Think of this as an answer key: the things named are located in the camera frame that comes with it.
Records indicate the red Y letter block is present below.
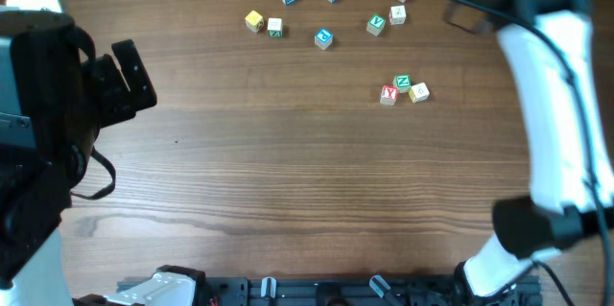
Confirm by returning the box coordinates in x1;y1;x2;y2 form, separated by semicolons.
380;85;399;106

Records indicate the green N letter block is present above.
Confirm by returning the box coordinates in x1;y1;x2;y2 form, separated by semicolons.
392;74;412;93

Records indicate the yellow side picture block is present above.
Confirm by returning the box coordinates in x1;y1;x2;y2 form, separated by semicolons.
409;82;430;103

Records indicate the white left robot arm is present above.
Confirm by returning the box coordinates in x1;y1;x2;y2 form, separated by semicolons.
1;7;157;305

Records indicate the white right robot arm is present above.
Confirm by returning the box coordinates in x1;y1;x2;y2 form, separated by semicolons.
453;0;613;302

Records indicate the yellow top block left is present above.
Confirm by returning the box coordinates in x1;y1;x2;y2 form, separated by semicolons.
245;11;265;33

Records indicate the green Z side block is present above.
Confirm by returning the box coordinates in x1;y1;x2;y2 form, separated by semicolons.
267;17;283;37

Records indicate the blue P letter block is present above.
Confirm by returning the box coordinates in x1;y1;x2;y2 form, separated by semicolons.
315;28;334;50

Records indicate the green V letter block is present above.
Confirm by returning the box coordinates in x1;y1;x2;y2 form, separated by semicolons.
366;14;387;36

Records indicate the red side picture block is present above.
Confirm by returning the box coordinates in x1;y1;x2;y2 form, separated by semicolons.
389;5;407;25

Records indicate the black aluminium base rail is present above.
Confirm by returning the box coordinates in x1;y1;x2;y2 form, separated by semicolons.
115;274;543;306

